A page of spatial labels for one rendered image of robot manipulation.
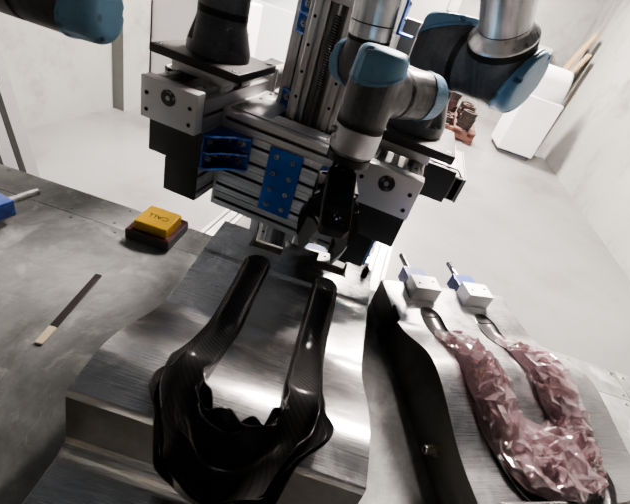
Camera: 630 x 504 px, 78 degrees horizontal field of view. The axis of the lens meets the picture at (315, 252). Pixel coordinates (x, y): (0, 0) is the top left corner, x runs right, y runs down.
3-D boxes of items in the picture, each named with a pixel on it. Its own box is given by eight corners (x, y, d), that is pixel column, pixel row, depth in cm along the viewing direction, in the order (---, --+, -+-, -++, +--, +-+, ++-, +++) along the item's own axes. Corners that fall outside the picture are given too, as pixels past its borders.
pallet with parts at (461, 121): (405, 121, 541) (420, 85, 513) (417, 106, 653) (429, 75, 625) (470, 146, 528) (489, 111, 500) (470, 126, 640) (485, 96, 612)
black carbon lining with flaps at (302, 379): (245, 261, 61) (256, 210, 56) (341, 293, 61) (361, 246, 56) (110, 492, 32) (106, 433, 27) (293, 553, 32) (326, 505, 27)
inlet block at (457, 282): (431, 270, 82) (443, 250, 79) (452, 273, 83) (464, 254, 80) (456, 315, 72) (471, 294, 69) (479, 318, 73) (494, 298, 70)
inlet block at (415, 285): (385, 263, 79) (395, 242, 76) (407, 266, 81) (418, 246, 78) (404, 309, 69) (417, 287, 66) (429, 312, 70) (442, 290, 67)
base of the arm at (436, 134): (383, 108, 96) (399, 67, 91) (441, 130, 95) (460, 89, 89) (374, 121, 84) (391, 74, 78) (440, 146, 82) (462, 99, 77)
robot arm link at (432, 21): (423, 75, 91) (450, 10, 83) (469, 97, 84) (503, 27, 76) (391, 70, 83) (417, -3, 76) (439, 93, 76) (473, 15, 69)
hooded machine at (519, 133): (488, 138, 605) (532, 57, 539) (522, 150, 600) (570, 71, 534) (492, 149, 550) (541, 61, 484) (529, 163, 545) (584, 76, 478)
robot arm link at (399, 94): (427, 62, 54) (388, 53, 48) (396, 137, 60) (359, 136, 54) (388, 45, 58) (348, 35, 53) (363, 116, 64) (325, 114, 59)
